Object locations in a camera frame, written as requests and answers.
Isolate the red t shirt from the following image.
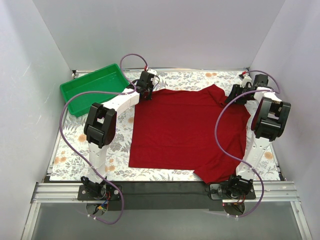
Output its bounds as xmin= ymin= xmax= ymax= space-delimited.
xmin=128 ymin=85 xmax=250 ymax=183

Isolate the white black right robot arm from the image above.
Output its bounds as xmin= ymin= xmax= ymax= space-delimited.
xmin=225 ymin=71 xmax=292 ymax=199

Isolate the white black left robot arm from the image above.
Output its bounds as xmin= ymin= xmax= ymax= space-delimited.
xmin=81 ymin=69 xmax=159 ymax=200

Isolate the green plastic tray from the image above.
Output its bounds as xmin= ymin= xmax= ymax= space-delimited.
xmin=60 ymin=64 xmax=129 ymax=117

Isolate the floral patterned table mat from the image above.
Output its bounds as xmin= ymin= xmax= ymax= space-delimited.
xmin=47 ymin=70 xmax=282 ymax=182

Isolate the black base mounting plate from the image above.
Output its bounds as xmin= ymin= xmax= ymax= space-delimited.
xmin=77 ymin=181 xmax=245 ymax=216

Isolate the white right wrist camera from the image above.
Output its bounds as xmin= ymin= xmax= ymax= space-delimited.
xmin=238 ymin=71 xmax=252 ymax=88

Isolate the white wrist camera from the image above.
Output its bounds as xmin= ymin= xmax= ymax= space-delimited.
xmin=145 ymin=68 xmax=157 ymax=83
xmin=238 ymin=71 xmax=252 ymax=88

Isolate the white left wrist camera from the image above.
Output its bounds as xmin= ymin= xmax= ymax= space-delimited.
xmin=145 ymin=68 xmax=157 ymax=83

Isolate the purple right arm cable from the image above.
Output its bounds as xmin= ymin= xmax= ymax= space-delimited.
xmin=214 ymin=69 xmax=282 ymax=222

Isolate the aluminium frame rail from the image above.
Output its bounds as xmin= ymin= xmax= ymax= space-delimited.
xmin=21 ymin=181 xmax=311 ymax=240

